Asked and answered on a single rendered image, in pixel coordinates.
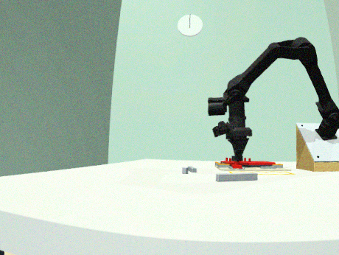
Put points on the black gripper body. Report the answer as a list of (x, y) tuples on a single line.
[(239, 131)]

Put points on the black and grey wheel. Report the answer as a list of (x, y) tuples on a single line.
[(234, 158)]

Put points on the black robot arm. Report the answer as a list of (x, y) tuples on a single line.
[(235, 95)]

